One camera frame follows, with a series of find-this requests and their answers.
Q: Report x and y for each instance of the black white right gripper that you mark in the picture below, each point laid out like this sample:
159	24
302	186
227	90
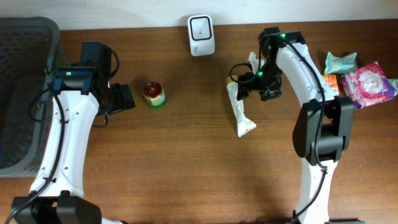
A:
248	79

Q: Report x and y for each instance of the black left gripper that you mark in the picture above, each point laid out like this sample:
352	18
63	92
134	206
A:
124	97

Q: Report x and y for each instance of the white cream tube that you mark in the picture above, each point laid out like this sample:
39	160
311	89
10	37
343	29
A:
244	124

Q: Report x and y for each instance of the green lid jar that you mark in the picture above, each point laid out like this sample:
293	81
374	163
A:
154	94

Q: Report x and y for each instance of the small orange box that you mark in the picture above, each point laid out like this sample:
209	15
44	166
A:
332	81

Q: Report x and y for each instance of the teal wipes packet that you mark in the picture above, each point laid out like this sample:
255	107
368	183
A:
341	65

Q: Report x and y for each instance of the red purple tissue pack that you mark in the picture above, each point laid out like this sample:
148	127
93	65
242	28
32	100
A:
367	86

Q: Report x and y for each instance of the green kleenex tissue pack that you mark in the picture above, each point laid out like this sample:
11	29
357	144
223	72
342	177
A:
394	83

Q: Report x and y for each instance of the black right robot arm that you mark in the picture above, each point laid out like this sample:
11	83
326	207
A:
323	127

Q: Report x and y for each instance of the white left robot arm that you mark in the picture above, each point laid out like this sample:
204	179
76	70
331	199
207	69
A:
80	93

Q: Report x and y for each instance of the white barcode scanner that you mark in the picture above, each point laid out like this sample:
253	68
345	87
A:
201	35

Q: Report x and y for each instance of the grey plastic mesh basket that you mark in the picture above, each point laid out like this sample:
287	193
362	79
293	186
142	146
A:
30	55

